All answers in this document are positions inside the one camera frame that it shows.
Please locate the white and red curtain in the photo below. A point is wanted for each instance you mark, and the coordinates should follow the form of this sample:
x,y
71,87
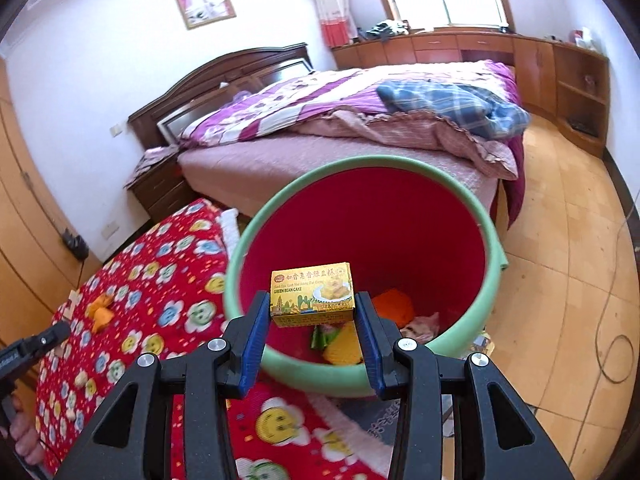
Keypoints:
x,y
335,10

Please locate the bed with pink sheet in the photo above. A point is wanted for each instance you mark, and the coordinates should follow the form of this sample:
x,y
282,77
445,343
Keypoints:
x,y
300,160

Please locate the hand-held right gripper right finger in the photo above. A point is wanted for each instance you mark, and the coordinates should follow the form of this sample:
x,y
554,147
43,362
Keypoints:
x,y
371,355

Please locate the orange peel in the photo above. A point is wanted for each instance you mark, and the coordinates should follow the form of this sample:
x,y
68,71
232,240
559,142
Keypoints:
x,y
102,321

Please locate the white wall socket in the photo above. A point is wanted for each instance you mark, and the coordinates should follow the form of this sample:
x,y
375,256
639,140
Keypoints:
x,y
110,230

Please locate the dark wooden nightstand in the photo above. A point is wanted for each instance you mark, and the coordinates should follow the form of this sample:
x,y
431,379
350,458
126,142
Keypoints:
x,y
162,187

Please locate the light wooden wardrobe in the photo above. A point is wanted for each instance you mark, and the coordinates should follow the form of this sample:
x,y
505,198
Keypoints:
x,y
30,210

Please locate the red smiley printed blanket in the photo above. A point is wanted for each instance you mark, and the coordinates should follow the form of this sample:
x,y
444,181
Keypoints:
x,y
165,280

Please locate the pink crumpled cloth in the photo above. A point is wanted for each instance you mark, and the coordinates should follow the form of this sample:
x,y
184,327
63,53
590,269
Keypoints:
x,y
150,162

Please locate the dark wooden headboard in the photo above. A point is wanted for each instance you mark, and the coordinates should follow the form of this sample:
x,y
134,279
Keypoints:
x,y
200,85

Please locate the green wrapper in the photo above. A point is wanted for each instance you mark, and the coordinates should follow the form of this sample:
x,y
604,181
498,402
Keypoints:
x,y
320,337

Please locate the purple floral quilt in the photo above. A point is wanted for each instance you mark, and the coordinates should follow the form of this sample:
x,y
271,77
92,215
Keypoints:
x,y
310,100

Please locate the person's left hand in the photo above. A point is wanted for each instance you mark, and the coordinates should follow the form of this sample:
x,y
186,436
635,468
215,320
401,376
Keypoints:
x,y
27,440

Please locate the orange foam net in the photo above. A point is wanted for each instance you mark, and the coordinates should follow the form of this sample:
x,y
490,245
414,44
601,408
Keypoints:
x,y
395,307

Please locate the black charger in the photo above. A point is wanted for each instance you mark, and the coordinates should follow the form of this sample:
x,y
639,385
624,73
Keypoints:
x,y
75,245

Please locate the blue plaid cloth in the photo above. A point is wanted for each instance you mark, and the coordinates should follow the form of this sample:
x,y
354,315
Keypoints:
x,y
460,107

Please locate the yellow foam net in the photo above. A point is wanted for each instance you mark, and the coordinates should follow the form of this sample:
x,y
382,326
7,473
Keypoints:
x,y
342,350

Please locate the wooden window cabinet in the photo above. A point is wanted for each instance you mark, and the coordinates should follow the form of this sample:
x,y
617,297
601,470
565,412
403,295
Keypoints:
x,y
530,70

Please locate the dark clothes pile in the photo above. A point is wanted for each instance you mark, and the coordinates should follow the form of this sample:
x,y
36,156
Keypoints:
x,y
387,29

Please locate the white wall switch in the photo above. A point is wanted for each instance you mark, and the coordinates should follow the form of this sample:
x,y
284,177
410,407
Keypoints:
x,y
116,129

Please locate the white foam net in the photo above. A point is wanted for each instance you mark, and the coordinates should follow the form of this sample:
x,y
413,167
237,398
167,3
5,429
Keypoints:
x,y
422,327

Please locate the small orange yellow toy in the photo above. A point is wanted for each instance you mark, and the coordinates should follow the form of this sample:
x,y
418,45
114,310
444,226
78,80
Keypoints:
x,y
102,302

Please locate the yellow orange cardboard box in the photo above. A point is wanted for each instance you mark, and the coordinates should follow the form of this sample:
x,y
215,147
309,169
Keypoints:
x,y
310,292

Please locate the framed wall photo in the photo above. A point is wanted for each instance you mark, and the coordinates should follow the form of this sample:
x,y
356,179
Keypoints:
x,y
204,2

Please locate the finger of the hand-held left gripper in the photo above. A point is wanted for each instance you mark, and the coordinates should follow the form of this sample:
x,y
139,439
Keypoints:
x,y
50,339

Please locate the red bin with green rim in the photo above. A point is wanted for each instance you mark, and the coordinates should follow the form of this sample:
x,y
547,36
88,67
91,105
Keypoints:
x,y
375,225

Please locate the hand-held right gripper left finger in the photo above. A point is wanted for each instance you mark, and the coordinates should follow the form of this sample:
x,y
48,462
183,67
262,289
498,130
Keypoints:
x,y
252,355

